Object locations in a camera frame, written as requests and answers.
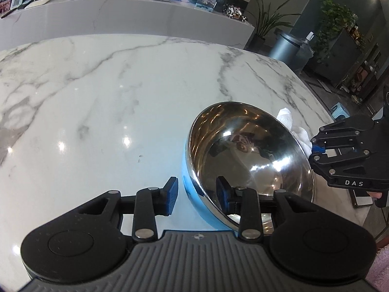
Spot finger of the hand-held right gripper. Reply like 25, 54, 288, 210
310, 116, 375, 155
308, 150, 377, 189

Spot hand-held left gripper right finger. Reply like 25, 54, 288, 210
216, 176, 308, 243

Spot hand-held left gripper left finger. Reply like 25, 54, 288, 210
76, 176, 179, 243

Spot white paper towel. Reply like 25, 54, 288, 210
276, 107, 313, 159

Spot blue steel bowl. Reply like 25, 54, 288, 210
182, 102, 315, 236

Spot small blue stool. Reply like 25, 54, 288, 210
330, 103, 350, 119

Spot cluttered dark shelf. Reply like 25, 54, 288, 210
343, 44, 389, 110

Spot dark grey cabinet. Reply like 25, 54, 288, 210
316, 29, 380, 87

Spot clear plastic water bottle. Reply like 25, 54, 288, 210
299, 32, 315, 70

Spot silver trash can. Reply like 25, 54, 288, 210
268, 30, 301, 67

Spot pink fuzzy cloth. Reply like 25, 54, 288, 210
363, 240, 389, 292

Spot tall-leaf potted plant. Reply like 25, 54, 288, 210
243, 0, 300, 51

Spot leafy green plant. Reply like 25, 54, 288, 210
313, 0, 357, 64

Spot cow figurines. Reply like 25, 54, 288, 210
223, 4, 248, 22

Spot small framed photo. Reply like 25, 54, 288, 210
194, 0, 217, 11

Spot white marble tv console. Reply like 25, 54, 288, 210
0, 0, 255, 51

